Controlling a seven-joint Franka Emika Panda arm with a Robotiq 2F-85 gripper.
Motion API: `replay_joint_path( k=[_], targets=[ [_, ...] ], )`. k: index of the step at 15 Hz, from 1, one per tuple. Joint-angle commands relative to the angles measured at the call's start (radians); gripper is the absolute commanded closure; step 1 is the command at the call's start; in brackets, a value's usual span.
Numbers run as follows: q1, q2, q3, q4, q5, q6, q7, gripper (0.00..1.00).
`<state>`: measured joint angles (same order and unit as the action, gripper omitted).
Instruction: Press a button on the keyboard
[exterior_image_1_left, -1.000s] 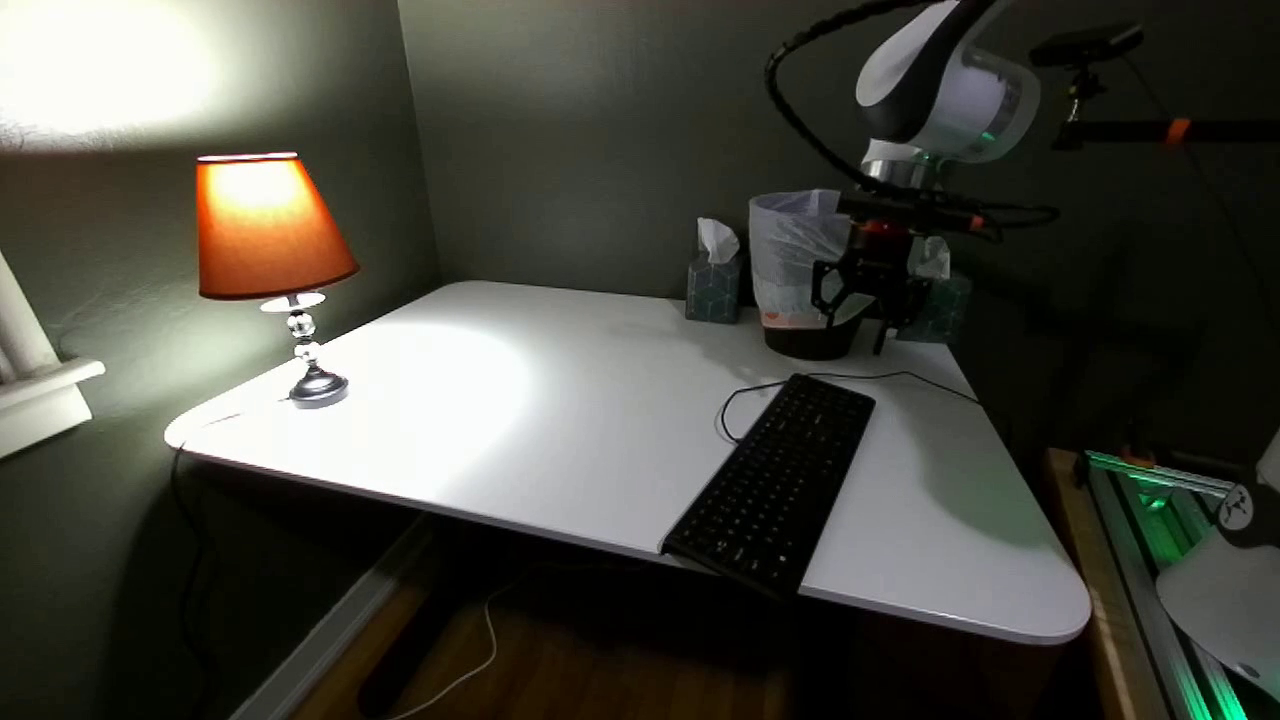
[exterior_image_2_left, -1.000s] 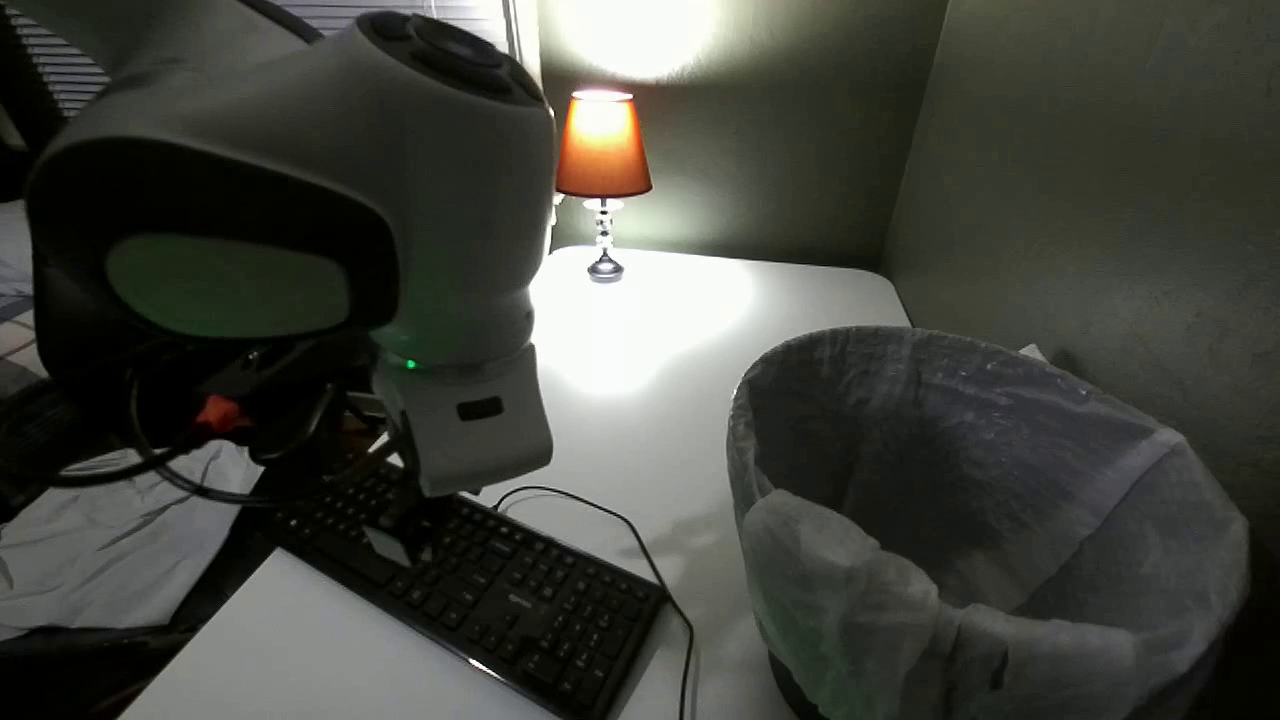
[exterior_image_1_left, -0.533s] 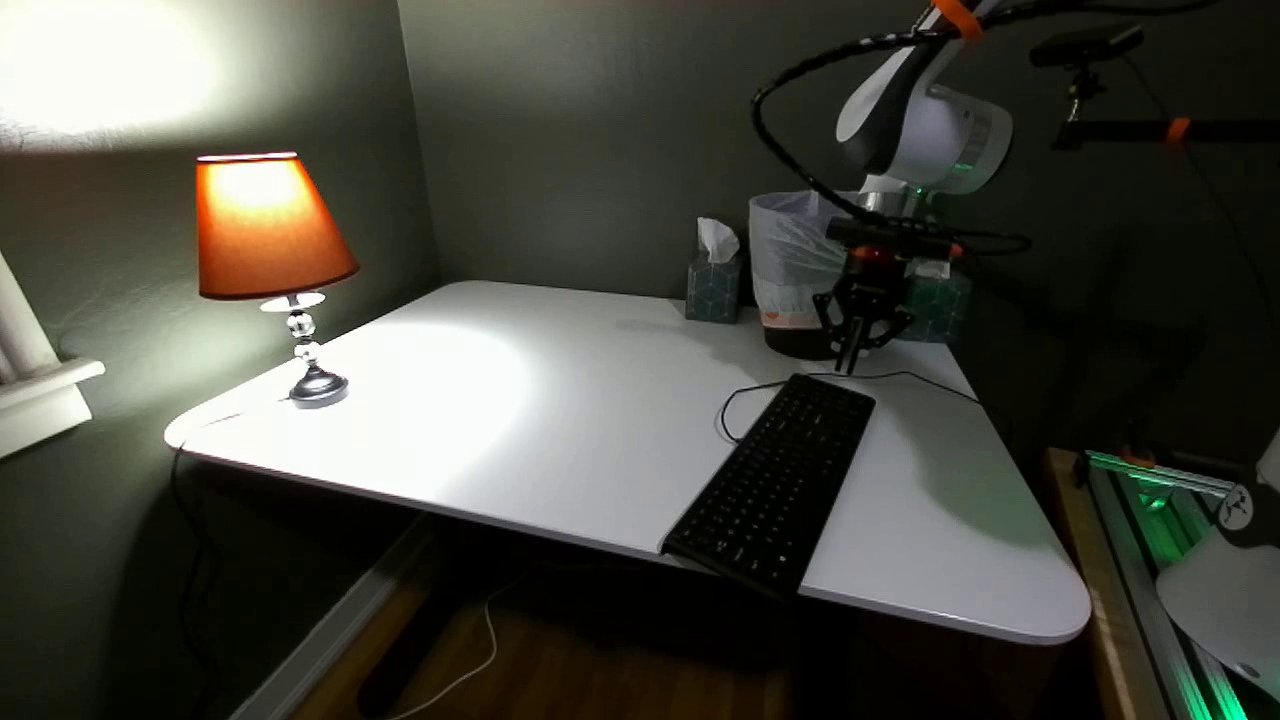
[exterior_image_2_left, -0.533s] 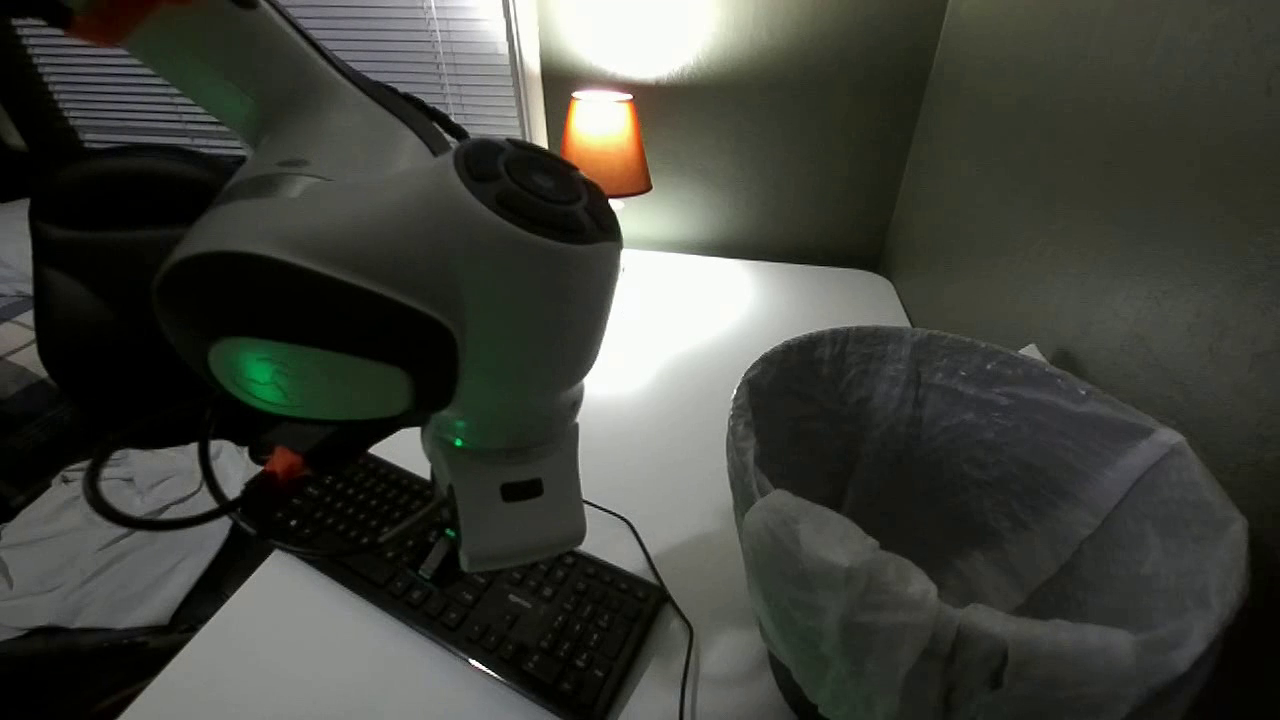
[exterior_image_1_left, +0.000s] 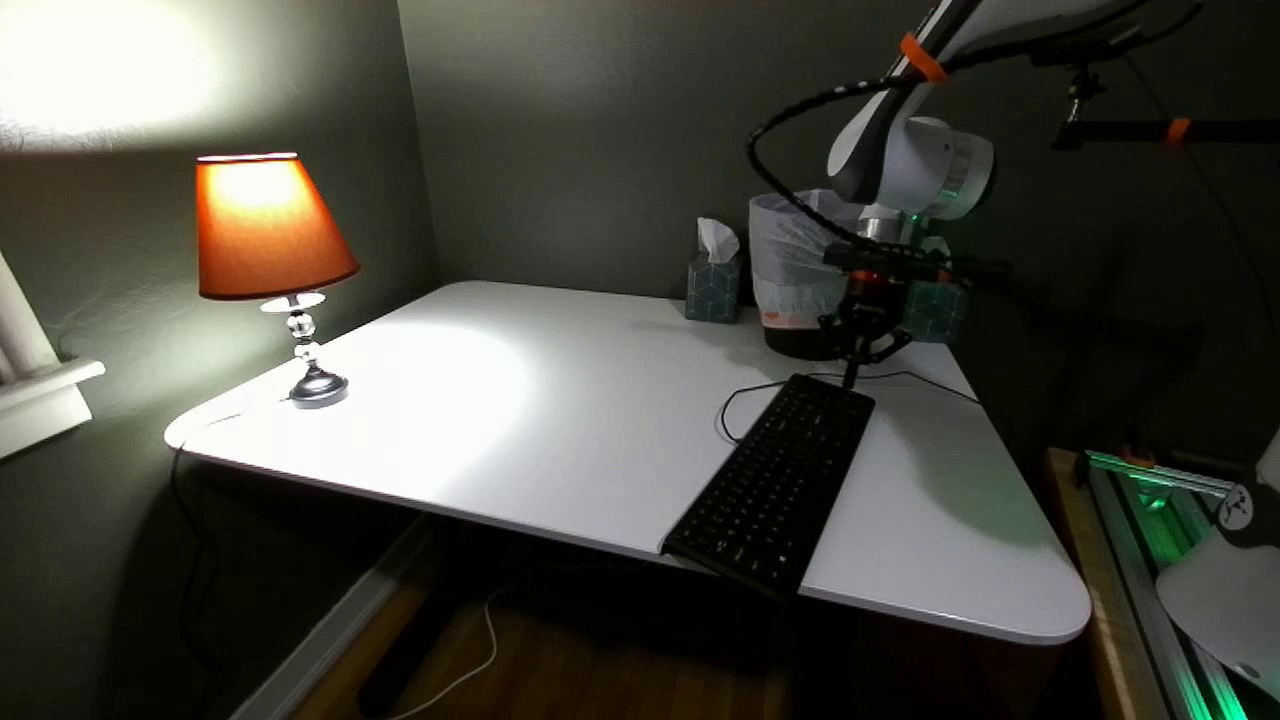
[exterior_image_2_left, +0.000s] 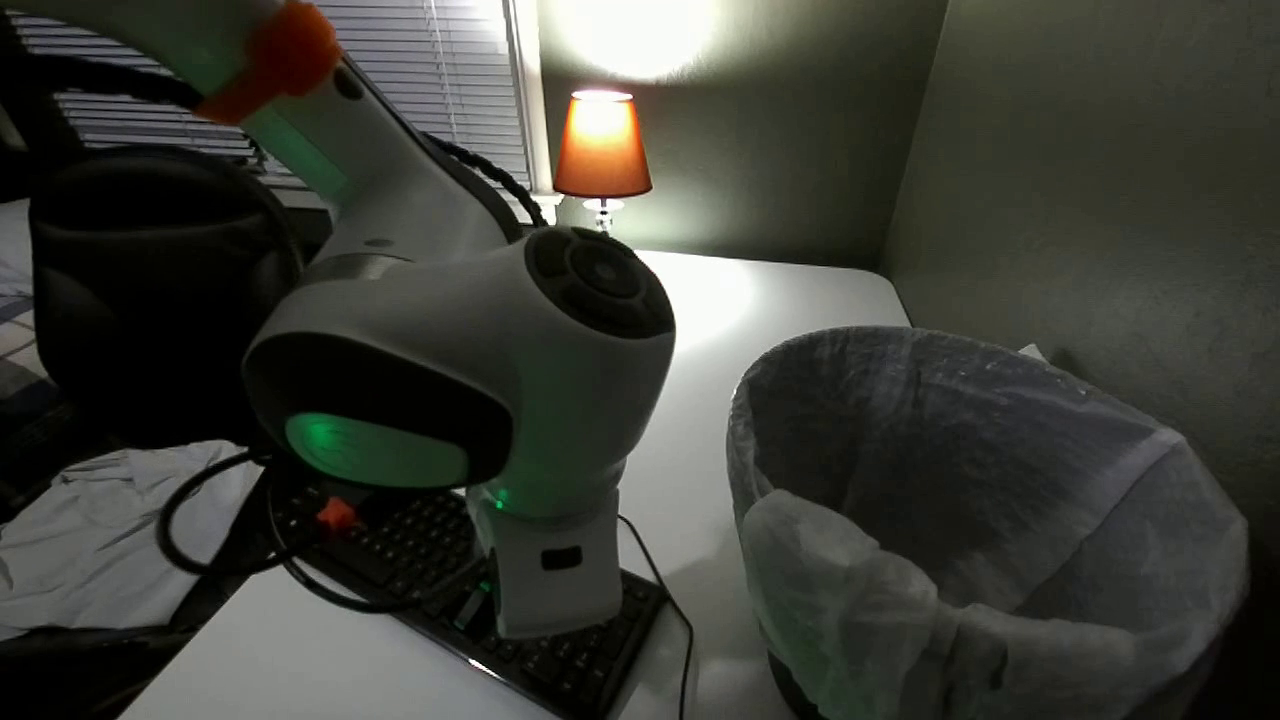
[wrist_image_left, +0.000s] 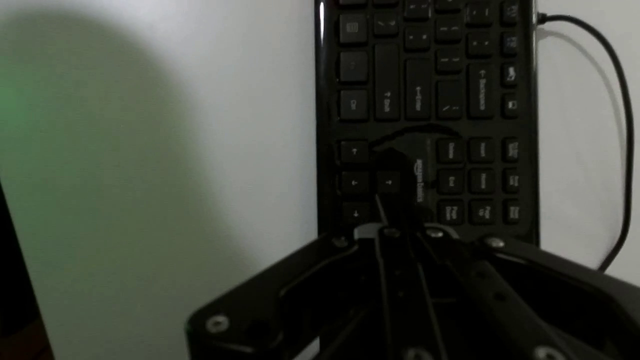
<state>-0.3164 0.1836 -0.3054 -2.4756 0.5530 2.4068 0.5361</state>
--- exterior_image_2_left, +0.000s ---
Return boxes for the white window blinds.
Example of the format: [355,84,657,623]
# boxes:
[0,0,533,205]

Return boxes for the trash bin with white liner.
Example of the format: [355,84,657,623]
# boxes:
[725,322,1255,720]

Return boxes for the black office chair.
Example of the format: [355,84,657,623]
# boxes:
[24,138,337,456]

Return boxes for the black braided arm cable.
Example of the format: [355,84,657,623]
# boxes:
[421,127,556,237]

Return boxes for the white cloth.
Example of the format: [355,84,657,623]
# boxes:
[0,434,278,649]

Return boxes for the black loose cable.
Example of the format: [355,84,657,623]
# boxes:
[153,449,278,582]

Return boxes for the black keyboard cable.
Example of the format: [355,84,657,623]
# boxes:
[611,508,701,720]

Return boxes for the small red object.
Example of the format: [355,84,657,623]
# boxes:
[313,492,365,539]

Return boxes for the black computer keyboard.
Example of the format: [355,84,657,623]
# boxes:
[269,475,674,720]

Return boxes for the table lamp with orange shade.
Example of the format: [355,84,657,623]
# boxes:
[548,84,657,242]

